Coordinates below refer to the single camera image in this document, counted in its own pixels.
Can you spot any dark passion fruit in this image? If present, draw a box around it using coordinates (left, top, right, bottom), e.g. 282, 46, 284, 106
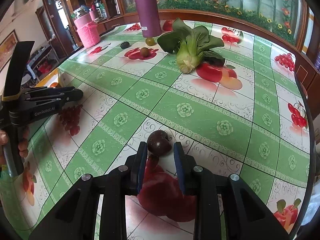
147, 130, 172, 157

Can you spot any large orange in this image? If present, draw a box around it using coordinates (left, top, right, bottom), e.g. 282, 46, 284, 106
50, 82, 60, 88

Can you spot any person left hand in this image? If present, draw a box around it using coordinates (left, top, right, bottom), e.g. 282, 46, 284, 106
0, 126, 30, 166

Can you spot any white foam tray yellow tape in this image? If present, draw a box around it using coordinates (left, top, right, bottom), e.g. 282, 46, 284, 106
35, 68, 59, 87

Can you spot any pink knitted jar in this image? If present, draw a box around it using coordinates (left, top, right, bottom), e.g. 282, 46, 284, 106
73, 5, 100, 48

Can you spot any dark green small fruit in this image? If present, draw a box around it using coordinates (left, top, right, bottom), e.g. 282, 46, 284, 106
120, 41, 130, 49

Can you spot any brown small fruit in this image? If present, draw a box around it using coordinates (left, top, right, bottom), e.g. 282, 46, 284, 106
140, 47, 150, 58

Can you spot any green olive fruit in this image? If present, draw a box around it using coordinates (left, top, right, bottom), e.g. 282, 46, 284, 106
145, 37, 156, 46

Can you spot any purple thermos bottle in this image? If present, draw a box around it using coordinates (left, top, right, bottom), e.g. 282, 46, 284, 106
135, 0, 162, 38

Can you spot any bok choy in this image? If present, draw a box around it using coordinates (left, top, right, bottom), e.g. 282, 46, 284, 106
157, 18, 225, 73

